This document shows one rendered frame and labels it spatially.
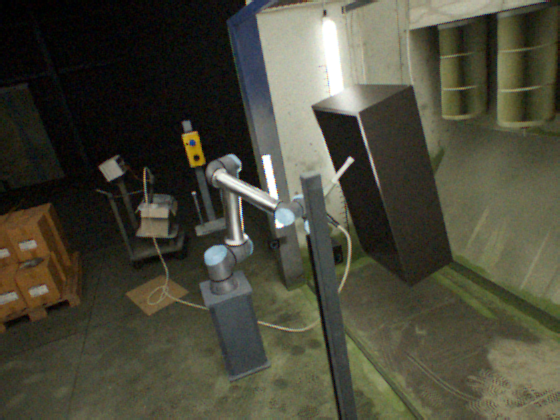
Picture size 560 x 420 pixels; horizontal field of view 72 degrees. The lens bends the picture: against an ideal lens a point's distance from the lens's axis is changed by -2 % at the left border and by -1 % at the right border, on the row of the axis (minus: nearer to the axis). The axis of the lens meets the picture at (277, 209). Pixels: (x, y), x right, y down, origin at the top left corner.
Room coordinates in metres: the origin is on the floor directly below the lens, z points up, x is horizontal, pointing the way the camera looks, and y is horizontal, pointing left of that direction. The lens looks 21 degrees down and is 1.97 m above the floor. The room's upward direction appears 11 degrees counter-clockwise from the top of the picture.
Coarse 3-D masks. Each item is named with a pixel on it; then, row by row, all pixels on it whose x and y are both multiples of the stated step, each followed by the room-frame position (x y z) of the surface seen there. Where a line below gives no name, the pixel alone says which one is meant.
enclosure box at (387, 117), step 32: (352, 96) 2.36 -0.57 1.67; (384, 96) 2.08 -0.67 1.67; (320, 128) 2.58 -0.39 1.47; (352, 128) 2.65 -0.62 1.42; (384, 128) 2.04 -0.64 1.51; (416, 128) 2.09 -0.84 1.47; (384, 160) 2.03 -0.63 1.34; (416, 160) 2.09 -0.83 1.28; (352, 192) 2.64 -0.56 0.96; (384, 192) 2.03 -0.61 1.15; (416, 192) 2.09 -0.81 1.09; (352, 224) 2.63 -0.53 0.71; (384, 224) 2.70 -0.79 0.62; (416, 224) 2.08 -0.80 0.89; (384, 256) 2.48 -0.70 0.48; (416, 256) 2.08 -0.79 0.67; (448, 256) 2.15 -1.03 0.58
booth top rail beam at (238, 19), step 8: (256, 0) 2.36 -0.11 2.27; (264, 0) 2.22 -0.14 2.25; (272, 0) 2.12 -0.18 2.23; (248, 8) 2.54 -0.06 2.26; (256, 8) 2.38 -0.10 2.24; (264, 8) 2.36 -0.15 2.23; (232, 16) 2.94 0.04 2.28; (240, 16) 2.75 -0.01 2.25; (248, 16) 2.60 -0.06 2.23; (232, 24) 2.99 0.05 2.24; (240, 24) 2.96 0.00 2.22
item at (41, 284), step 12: (24, 264) 3.68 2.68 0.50; (48, 264) 3.56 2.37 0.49; (24, 276) 3.40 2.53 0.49; (36, 276) 3.44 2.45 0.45; (48, 276) 3.47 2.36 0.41; (60, 276) 3.81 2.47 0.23; (24, 288) 3.39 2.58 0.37; (36, 288) 3.42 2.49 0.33; (48, 288) 3.45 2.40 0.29; (60, 288) 3.60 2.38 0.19; (36, 300) 3.40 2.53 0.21; (48, 300) 3.44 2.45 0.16
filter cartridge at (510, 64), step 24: (552, 0) 2.37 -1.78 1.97; (504, 24) 2.53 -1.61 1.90; (528, 24) 2.43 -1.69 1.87; (552, 24) 2.39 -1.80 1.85; (504, 48) 2.53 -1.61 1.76; (528, 48) 2.41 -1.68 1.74; (552, 48) 2.39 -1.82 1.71; (504, 72) 2.53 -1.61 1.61; (528, 72) 2.43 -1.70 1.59; (552, 72) 2.40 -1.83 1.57; (504, 96) 2.52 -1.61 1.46; (528, 96) 2.41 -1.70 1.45; (552, 96) 2.40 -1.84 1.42; (504, 120) 2.52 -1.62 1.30; (528, 120) 2.42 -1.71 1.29; (552, 120) 2.40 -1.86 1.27
